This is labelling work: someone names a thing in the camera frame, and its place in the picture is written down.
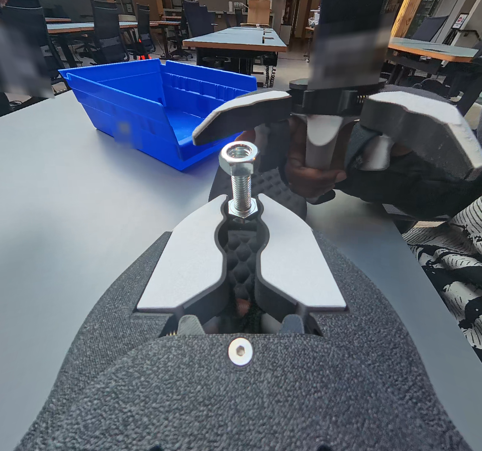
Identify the blue plastic bin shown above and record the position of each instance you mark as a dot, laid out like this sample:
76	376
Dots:
124	97

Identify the black office chair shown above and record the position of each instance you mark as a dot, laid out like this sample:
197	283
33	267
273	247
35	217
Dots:
145	25
429	27
22	10
107	25
470	82
195	18

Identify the wooden pillar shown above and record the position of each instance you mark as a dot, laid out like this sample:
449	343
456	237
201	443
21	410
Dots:
414	3

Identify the wood-edged grey table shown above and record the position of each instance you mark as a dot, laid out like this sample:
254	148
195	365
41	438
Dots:
75	27
433	48

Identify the black white printed clothing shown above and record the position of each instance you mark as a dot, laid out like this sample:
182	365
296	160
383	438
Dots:
448	266

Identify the silver hex bolt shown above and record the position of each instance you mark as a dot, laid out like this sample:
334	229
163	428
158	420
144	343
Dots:
241	191

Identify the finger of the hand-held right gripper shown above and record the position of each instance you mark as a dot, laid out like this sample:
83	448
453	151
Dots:
421	112
248	106

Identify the wooden box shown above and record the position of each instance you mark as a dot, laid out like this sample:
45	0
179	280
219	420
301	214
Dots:
259	12

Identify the person's right hand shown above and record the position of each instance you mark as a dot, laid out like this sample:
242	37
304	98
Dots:
312	182

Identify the black dimpled foam pad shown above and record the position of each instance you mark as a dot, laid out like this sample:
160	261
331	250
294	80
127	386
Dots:
275	191

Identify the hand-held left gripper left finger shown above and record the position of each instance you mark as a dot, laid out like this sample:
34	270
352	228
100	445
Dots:
180	262

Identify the long grey table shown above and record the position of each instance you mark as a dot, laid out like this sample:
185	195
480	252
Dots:
237	38

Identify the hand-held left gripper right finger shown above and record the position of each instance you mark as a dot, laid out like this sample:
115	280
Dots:
297	266

